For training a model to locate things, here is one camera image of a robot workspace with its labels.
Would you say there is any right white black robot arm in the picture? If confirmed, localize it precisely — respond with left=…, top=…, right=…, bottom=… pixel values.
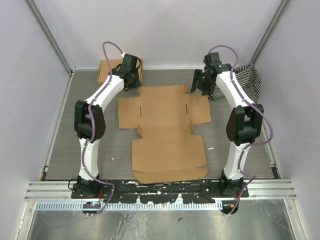
left=190, top=63, right=264, bottom=198

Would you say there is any cardboard box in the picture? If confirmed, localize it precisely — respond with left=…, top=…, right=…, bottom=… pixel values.
left=118, top=84, right=211, bottom=184
left=97, top=59, right=143, bottom=87

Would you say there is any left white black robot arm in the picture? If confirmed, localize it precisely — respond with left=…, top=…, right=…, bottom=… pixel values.
left=72, top=64, right=140, bottom=199

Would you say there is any right aluminium corner post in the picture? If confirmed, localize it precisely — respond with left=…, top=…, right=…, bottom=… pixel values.
left=249, top=0, right=292, bottom=65

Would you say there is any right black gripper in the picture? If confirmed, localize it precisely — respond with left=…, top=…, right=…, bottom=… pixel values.
left=191, top=68, right=215, bottom=96

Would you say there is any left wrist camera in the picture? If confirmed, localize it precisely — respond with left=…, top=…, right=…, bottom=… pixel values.
left=122, top=53, right=138, bottom=68

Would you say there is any aluminium corner post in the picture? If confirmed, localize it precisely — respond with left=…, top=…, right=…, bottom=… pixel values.
left=249, top=0, right=292, bottom=65
left=24, top=0, right=76, bottom=75

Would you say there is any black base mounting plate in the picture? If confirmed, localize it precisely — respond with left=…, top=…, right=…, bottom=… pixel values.
left=69, top=179, right=241, bottom=204

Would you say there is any aluminium front rail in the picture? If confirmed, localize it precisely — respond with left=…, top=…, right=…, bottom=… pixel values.
left=24, top=179, right=297, bottom=201

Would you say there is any black white striped cloth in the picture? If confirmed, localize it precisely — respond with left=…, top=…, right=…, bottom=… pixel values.
left=207, top=63, right=262, bottom=104

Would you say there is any folded closed cardboard box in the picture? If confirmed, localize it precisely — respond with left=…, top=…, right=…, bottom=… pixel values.
left=97, top=59, right=143, bottom=87

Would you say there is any white slotted cable duct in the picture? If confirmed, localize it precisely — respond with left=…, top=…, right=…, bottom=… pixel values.
left=35, top=201, right=223, bottom=212

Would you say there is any left aluminium corner post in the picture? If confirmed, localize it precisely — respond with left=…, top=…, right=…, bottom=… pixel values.
left=24, top=0, right=76, bottom=75

